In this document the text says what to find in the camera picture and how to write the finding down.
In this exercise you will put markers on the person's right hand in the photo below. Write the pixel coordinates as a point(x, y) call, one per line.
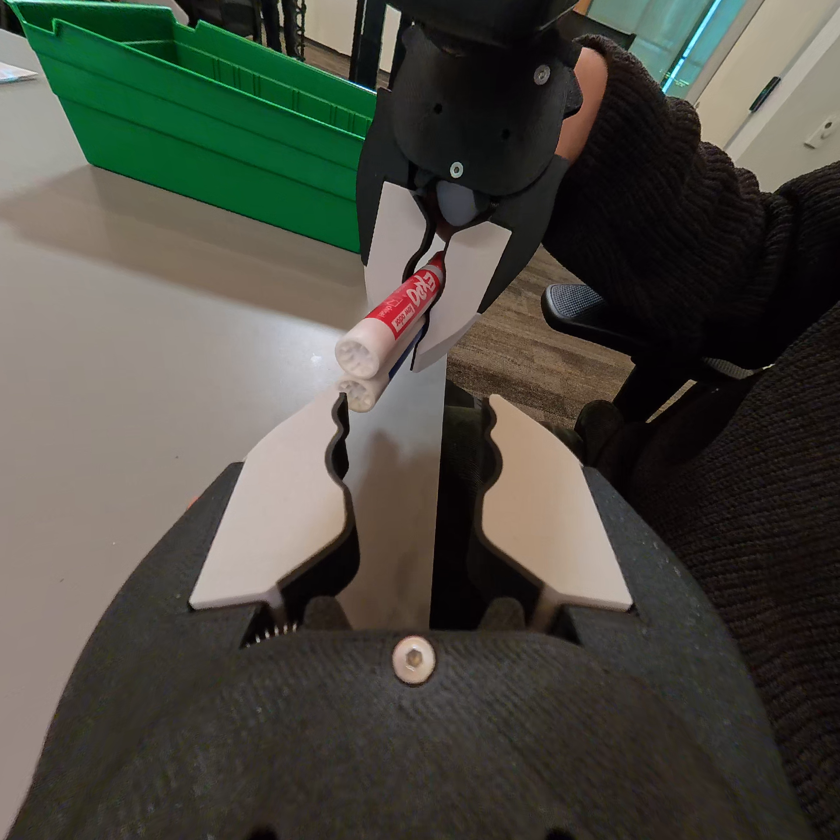
point(587, 92)

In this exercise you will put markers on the green plastic bin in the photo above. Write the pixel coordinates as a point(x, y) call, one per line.
point(197, 151)

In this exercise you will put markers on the blue dry erase marker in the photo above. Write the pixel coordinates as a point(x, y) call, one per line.
point(362, 394)

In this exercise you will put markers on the white wall socket plate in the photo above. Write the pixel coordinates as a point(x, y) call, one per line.
point(823, 131)

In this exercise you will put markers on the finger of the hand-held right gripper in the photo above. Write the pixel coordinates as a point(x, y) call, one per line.
point(469, 289)
point(387, 249)

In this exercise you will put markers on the black office chair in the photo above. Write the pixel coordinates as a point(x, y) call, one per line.
point(577, 305)

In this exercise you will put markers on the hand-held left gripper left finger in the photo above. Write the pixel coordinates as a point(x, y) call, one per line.
point(275, 518)

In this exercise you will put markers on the person's right forearm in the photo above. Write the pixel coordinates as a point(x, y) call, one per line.
point(656, 197)

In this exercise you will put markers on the red dry erase marker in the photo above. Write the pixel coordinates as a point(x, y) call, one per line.
point(407, 302)

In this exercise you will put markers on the black wall card reader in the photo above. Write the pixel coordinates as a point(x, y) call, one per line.
point(766, 93)

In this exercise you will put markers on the glass door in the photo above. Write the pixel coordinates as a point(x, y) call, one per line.
point(656, 39)

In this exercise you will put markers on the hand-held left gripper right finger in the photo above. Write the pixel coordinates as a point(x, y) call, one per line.
point(558, 525)

